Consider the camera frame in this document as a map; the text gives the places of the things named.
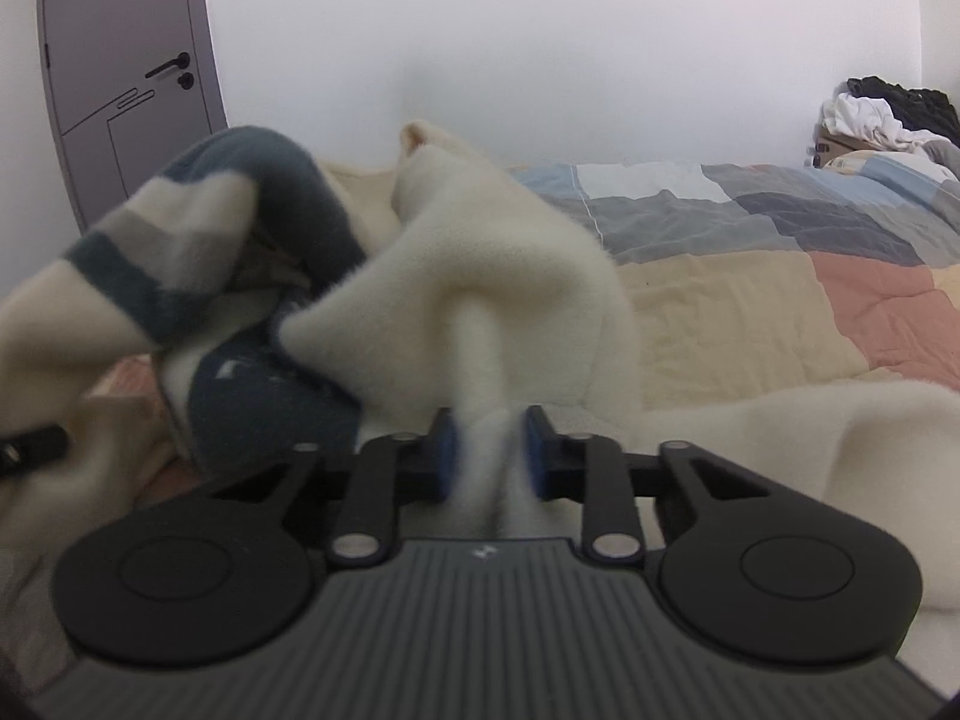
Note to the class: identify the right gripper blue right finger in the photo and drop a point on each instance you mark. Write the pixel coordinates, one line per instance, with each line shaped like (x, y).
(591, 471)

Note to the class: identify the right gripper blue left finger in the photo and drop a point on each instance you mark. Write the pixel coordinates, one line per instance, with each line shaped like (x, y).
(368, 489)

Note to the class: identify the cream sweater with blue stripes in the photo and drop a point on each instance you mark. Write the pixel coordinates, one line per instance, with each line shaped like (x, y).
(248, 300)

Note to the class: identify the grey bedroom door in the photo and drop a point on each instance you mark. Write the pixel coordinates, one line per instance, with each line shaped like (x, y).
(112, 128)

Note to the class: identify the pile of clothes on nightstand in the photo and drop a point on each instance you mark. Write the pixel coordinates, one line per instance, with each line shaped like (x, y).
(869, 114)

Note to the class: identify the patchwork checkered bed quilt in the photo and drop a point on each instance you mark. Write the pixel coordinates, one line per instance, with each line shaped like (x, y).
(743, 281)

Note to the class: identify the black door handle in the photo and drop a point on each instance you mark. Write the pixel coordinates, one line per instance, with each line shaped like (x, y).
(182, 61)

